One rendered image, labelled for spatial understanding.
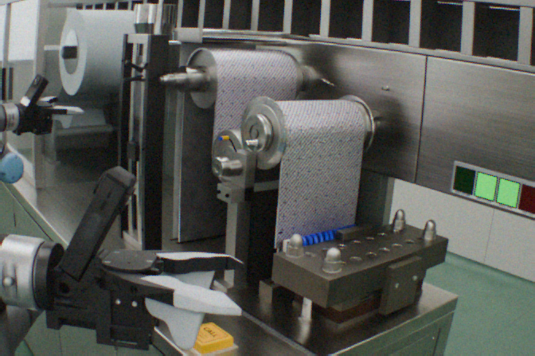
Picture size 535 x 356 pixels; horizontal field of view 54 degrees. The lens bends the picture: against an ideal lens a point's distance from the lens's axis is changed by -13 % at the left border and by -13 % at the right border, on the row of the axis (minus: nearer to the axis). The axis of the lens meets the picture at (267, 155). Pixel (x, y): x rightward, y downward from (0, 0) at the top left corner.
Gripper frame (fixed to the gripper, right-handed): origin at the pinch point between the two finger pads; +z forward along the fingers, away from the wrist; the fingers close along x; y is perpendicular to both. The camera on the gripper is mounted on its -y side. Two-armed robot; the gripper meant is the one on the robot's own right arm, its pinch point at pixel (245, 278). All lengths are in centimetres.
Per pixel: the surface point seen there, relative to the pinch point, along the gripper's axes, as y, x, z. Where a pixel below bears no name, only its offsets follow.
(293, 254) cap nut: 12, -60, 9
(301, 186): 0, -69, 10
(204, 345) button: 26, -43, -6
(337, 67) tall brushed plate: -28, -97, 20
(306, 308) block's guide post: 23, -59, 13
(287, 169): -4, -66, 7
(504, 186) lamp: -4, -58, 53
